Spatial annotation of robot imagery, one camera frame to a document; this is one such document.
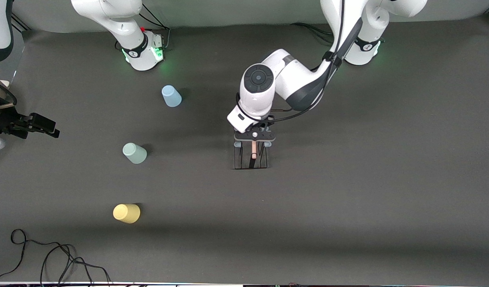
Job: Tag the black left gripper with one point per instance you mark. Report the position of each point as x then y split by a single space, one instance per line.
266 125

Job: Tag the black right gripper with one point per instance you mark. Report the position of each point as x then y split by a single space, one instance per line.
4 119

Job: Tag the pale green plastic cup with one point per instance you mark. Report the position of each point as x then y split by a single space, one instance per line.
134 153

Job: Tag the yellow plastic cup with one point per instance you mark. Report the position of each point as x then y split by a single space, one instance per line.
126 213

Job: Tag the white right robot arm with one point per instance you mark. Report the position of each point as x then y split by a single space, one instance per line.
120 20

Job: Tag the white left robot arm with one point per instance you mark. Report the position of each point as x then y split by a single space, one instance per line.
258 99

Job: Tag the light blue plastic cup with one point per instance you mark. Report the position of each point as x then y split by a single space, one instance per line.
171 97

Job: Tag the dark grey table mat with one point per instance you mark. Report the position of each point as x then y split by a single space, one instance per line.
268 219

